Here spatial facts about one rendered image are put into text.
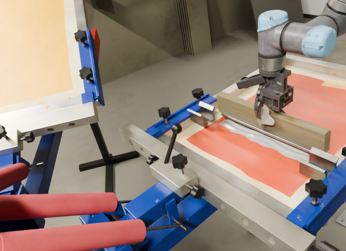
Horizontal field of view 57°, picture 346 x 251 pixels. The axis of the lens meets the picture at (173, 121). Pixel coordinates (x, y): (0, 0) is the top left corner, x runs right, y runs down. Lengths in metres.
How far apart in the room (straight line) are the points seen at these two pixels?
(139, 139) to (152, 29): 3.29
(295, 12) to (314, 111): 3.75
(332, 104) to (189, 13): 3.13
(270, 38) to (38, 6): 0.98
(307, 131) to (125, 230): 0.57
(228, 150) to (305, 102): 0.38
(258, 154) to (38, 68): 0.84
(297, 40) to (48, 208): 0.68
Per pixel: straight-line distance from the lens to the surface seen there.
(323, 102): 1.28
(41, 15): 1.46
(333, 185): 0.88
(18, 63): 1.35
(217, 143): 1.08
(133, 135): 1.05
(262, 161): 1.00
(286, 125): 1.01
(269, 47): 0.90
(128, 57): 4.16
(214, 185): 0.81
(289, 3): 4.83
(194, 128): 1.17
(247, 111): 1.08
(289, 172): 0.97
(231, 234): 2.02
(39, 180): 1.22
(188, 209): 0.93
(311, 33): 0.84
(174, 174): 0.80
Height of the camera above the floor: 1.61
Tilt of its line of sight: 32 degrees down
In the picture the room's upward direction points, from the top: 12 degrees counter-clockwise
